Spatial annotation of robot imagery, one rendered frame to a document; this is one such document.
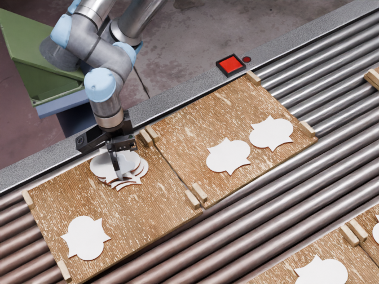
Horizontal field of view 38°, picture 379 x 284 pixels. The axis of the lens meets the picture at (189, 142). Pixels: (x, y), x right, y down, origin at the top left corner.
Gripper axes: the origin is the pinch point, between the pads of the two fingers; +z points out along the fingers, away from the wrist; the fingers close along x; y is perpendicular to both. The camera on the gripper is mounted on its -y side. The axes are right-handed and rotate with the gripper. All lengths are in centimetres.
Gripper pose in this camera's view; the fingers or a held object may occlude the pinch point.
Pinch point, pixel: (116, 164)
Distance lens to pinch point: 162.0
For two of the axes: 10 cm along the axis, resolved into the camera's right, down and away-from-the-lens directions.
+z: 0.8, 6.1, 7.9
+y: 9.7, -2.3, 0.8
